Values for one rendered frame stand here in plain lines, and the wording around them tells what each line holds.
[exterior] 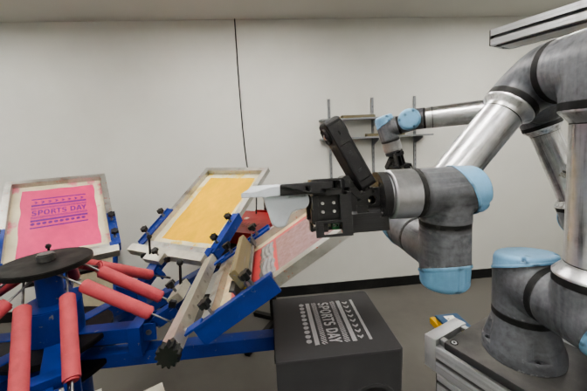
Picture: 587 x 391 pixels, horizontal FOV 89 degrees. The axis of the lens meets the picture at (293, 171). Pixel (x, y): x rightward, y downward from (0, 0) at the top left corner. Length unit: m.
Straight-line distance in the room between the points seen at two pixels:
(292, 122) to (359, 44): 1.10
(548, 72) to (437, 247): 0.36
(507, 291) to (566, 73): 0.43
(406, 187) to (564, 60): 0.34
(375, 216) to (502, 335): 0.47
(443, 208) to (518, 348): 0.43
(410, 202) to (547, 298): 0.36
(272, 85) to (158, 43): 1.21
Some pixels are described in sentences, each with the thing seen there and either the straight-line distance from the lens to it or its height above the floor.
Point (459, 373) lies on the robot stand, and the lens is 0.98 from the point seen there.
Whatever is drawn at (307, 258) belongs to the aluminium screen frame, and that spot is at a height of 1.36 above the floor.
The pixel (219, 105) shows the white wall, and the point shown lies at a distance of 3.29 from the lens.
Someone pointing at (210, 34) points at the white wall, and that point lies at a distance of 3.45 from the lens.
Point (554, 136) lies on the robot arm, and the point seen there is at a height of 1.72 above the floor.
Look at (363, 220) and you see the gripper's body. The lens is 0.45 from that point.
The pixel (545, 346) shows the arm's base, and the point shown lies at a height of 1.32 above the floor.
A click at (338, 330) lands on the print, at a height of 0.95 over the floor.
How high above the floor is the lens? 1.74
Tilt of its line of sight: 6 degrees down
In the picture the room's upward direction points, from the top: 3 degrees counter-clockwise
